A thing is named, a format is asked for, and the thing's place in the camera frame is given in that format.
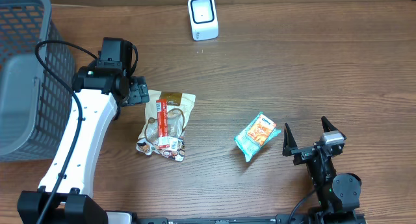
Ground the red snack stick pack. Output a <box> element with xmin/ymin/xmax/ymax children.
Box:
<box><xmin>156</xmin><ymin>99</ymin><xmax>169</xmax><ymax>149</ymax></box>

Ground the orange tissue packet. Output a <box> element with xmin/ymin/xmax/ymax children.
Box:
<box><xmin>247</xmin><ymin>112</ymin><xmax>276</xmax><ymax>146</ymax></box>

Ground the teal wet wipes packet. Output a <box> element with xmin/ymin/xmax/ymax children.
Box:
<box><xmin>235</xmin><ymin>112</ymin><xmax>281</xmax><ymax>162</ymax></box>

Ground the beige dried food bag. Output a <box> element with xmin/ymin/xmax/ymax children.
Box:
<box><xmin>136</xmin><ymin>90</ymin><xmax>196</xmax><ymax>162</ymax></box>

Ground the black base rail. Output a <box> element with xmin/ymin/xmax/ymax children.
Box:
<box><xmin>107</xmin><ymin>211</ymin><xmax>367</xmax><ymax>224</ymax></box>

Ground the white barcode scanner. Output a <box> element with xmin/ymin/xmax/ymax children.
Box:
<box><xmin>187</xmin><ymin>0</ymin><xmax>219</xmax><ymax>41</ymax></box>

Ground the grey plastic mesh basket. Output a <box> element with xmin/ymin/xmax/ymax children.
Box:
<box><xmin>1</xmin><ymin>0</ymin><xmax>75</xmax><ymax>162</ymax></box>

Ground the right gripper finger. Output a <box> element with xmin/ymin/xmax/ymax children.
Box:
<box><xmin>321</xmin><ymin>116</ymin><xmax>337</xmax><ymax>132</ymax></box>
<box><xmin>282</xmin><ymin>123</ymin><xmax>298</xmax><ymax>156</ymax></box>

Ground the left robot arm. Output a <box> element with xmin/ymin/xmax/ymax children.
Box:
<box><xmin>17</xmin><ymin>67</ymin><xmax>150</xmax><ymax>223</ymax></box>

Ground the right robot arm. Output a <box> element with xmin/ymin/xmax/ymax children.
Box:
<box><xmin>277</xmin><ymin>116</ymin><xmax>366</xmax><ymax>224</ymax></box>

